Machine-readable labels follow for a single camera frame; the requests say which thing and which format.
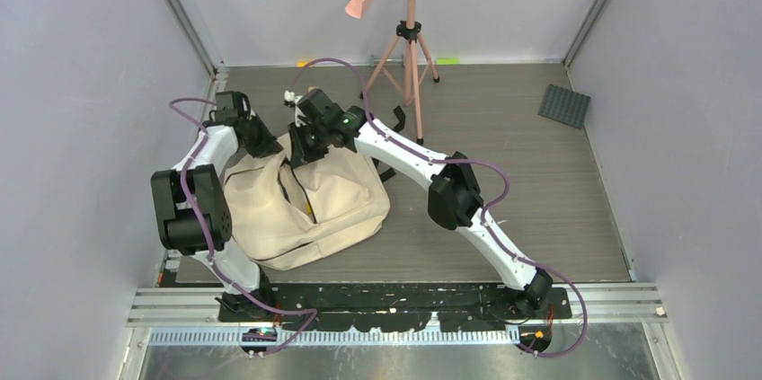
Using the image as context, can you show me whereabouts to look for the dark grey studded plate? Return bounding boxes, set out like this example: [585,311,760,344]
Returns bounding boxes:
[537,84,591,129]

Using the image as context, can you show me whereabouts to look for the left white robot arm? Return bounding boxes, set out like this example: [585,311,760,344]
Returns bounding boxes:
[150,91,283,321]

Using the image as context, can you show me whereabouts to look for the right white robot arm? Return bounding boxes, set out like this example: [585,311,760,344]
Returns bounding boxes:
[284,89,553,318]

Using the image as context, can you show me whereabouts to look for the beige canvas backpack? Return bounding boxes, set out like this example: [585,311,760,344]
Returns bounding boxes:
[223,134,395,270]

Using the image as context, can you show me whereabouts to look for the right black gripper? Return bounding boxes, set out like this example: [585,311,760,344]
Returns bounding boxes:
[287,120,329,171]

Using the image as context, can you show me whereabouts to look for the green tape piece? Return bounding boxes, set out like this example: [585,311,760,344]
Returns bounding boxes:
[435,57,460,66]

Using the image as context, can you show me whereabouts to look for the pink tripod stand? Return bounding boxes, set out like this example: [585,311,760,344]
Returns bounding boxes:
[359,0,441,146]

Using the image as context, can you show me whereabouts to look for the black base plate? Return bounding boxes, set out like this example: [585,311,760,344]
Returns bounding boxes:
[216,283,572,332]

